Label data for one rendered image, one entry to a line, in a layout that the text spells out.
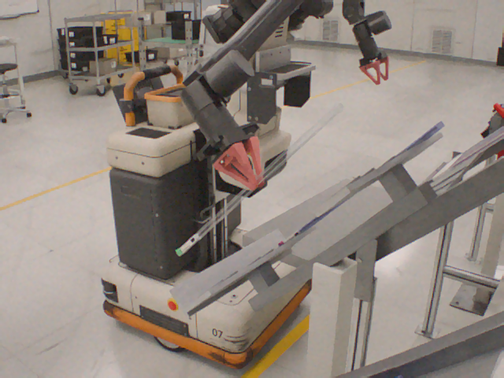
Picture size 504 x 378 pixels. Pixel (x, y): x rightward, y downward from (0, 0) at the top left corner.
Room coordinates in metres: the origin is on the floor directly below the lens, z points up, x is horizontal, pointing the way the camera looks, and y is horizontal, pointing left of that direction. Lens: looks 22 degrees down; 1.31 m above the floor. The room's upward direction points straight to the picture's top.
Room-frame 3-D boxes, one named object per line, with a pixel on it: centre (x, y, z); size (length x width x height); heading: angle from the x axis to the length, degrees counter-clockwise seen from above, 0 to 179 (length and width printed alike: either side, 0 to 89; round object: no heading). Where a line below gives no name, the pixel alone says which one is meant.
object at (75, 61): (7.46, 2.48, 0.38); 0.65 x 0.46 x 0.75; 57
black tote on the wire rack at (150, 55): (7.49, 1.59, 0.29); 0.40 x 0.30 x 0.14; 144
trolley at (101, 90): (6.57, 1.90, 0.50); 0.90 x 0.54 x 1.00; 158
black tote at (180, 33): (3.61, 0.29, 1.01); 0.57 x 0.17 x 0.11; 144
